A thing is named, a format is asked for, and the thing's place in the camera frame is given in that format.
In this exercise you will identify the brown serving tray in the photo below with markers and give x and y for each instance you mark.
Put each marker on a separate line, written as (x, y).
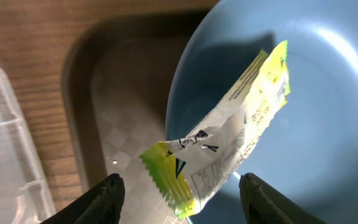
(115, 86)

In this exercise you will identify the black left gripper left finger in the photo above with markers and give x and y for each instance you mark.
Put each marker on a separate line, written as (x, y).
(100, 205)

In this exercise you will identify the dark blue plate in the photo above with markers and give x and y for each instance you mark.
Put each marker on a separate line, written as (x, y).
(309, 152)

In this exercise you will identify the clear plastic waste bin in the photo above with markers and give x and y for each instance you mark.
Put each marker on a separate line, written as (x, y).
(24, 193)

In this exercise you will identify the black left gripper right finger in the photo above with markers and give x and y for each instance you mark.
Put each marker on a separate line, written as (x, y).
(262, 203)

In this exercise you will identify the yellow snack wrapper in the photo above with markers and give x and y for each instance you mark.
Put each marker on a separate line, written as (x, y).
(189, 171)

